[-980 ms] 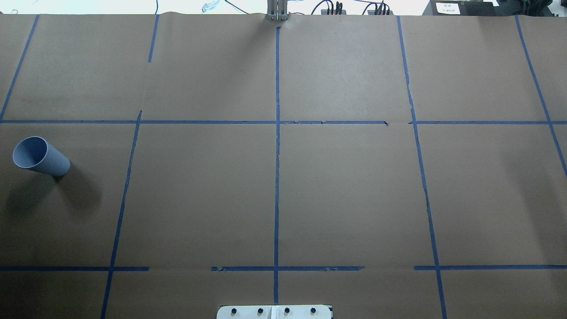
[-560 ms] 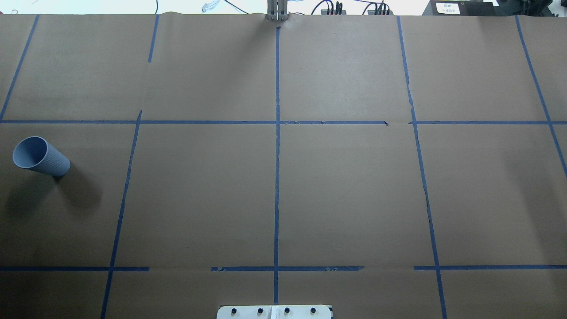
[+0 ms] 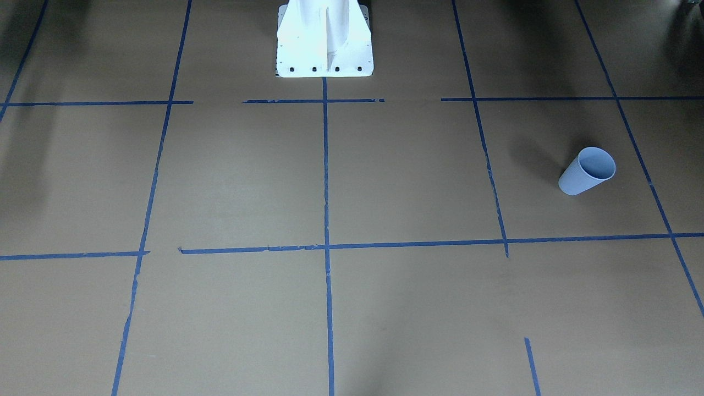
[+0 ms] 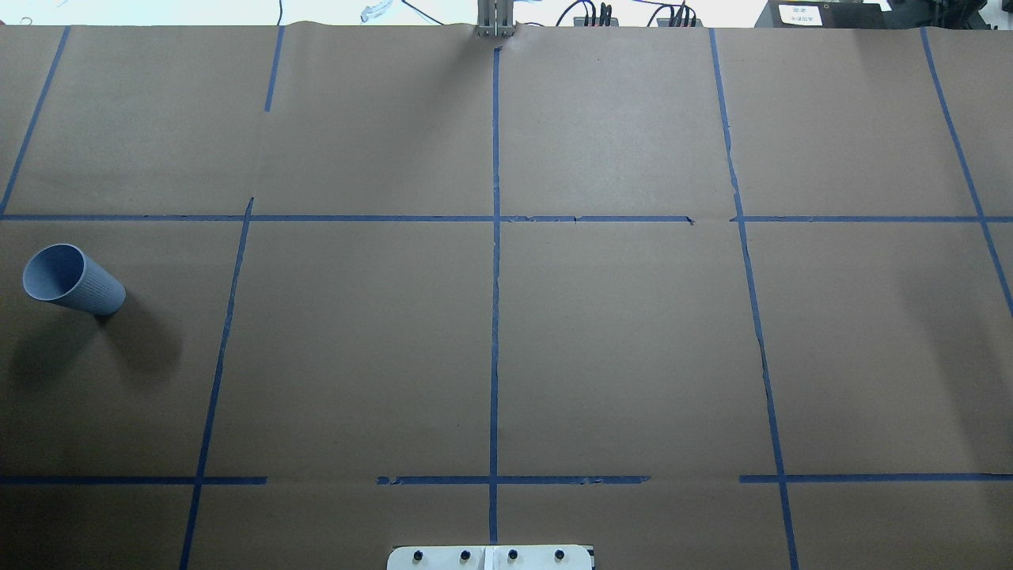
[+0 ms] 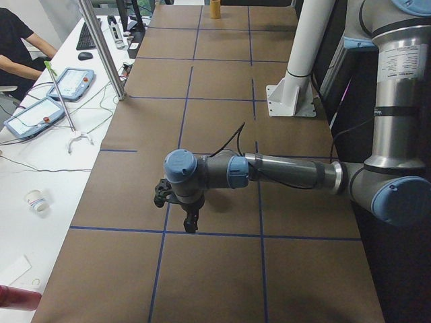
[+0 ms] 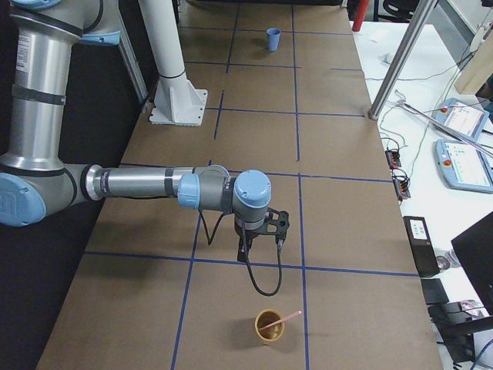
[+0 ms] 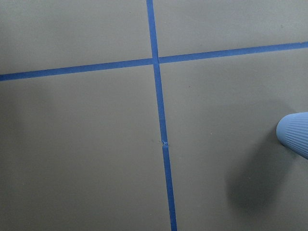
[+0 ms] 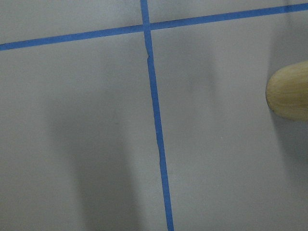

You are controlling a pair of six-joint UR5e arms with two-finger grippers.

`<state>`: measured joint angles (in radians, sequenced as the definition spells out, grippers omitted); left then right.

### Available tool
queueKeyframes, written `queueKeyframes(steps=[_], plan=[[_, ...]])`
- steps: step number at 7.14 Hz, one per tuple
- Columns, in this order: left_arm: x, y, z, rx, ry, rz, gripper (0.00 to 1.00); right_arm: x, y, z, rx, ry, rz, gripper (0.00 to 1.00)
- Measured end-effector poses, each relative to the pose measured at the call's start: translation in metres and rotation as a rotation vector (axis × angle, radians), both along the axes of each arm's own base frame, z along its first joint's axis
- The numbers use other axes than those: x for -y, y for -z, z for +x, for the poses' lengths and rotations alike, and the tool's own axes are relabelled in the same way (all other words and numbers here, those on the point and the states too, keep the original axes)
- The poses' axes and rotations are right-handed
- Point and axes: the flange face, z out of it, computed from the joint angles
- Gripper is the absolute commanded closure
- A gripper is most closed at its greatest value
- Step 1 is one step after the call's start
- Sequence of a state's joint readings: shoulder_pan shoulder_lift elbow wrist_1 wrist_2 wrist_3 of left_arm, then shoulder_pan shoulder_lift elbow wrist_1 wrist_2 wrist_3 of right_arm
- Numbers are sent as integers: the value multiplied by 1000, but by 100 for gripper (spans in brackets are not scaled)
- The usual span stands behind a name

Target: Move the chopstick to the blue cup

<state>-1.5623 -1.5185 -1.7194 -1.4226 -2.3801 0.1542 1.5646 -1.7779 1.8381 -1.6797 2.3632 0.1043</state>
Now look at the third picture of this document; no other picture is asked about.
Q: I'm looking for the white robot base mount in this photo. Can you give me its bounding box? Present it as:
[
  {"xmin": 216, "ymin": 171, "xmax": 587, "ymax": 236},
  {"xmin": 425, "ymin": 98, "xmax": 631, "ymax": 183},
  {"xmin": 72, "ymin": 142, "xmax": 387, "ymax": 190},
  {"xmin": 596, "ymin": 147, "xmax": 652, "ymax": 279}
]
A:
[{"xmin": 275, "ymin": 1, "xmax": 375, "ymax": 78}]

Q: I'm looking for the blue plastic cup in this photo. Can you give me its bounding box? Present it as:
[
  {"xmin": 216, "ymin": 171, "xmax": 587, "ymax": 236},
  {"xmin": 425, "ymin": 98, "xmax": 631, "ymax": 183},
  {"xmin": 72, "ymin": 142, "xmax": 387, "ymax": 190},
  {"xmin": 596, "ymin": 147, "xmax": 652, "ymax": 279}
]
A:
[{"xmin": 558, "ymin": 146, "xmax": 616, "ymax": 196}]

